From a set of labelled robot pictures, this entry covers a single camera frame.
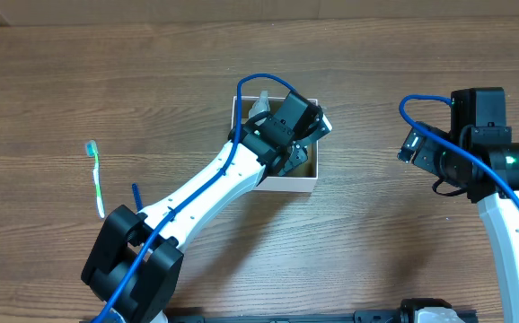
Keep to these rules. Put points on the clear soap pump bottle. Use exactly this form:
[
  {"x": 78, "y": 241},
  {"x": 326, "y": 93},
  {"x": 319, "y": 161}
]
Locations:
[{"x": 260, "y": 105}]

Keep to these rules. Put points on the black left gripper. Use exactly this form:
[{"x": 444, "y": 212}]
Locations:
[{"x": 299, "y": 152}]

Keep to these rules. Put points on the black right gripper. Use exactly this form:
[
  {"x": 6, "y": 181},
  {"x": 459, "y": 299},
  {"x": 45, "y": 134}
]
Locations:
[{"x": 423, "y": 157}]

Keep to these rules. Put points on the green toothbrush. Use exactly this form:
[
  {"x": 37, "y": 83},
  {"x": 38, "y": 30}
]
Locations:
[{"x": 92, "y": 151}]

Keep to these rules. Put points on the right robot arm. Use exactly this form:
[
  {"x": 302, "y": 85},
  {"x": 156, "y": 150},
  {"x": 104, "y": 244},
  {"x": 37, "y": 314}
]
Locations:
[{"x": 478, "y": 157}]

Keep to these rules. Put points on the blue disposable razor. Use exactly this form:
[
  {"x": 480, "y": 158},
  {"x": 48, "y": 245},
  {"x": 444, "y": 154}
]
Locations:
[{"x": 137, "y": 197}]

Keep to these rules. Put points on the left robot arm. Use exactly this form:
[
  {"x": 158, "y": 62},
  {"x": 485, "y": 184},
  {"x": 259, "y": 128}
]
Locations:
[{"x": 136, "y": 259}]

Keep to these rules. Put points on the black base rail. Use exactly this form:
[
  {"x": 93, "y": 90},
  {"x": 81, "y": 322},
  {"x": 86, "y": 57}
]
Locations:
[{"x": 411, "y": 310}]

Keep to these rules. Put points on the white cardboard box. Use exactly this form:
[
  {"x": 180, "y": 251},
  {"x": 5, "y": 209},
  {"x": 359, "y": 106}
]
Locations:
[{"x": 300, "y": 180}]

